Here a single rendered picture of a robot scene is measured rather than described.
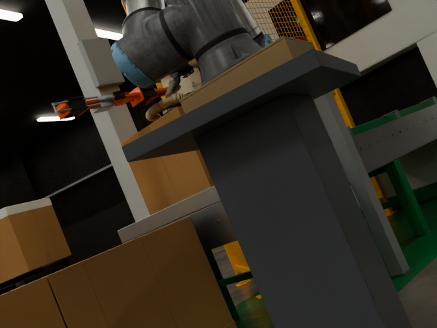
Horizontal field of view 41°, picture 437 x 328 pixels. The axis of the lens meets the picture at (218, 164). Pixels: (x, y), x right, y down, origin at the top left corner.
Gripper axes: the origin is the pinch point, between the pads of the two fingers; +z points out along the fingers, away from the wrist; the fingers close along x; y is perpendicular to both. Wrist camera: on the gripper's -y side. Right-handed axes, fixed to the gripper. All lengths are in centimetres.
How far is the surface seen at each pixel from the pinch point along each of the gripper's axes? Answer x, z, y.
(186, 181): -40.9, 5.2, -1.4
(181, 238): -60, -6, -25
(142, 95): -1.7, 9.6, -1.3
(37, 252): -38, 164, 12
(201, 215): -56, -4, -10
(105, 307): -69, -6, -63
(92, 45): 64, 103, 63
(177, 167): -34.4, 7.0, -1.4
